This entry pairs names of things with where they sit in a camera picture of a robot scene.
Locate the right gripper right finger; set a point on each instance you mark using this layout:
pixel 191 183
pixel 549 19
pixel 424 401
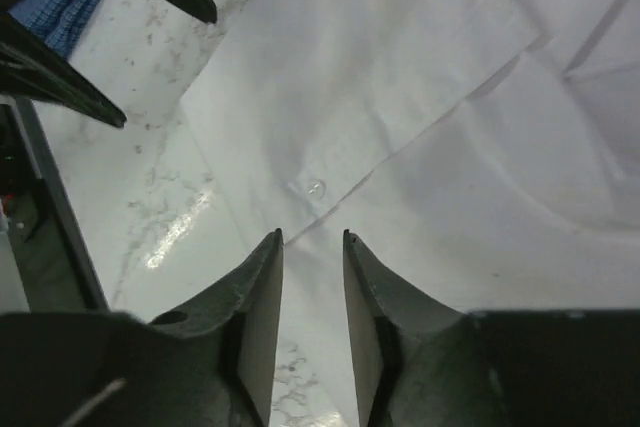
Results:
pixel 418 362

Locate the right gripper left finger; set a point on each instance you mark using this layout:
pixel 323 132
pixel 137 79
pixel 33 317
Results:
pixel 208 362

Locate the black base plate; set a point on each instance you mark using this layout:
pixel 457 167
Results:
pixel 45 264

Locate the white long sleeve shirt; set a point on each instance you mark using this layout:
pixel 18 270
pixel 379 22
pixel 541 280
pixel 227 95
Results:
pixel 486 150

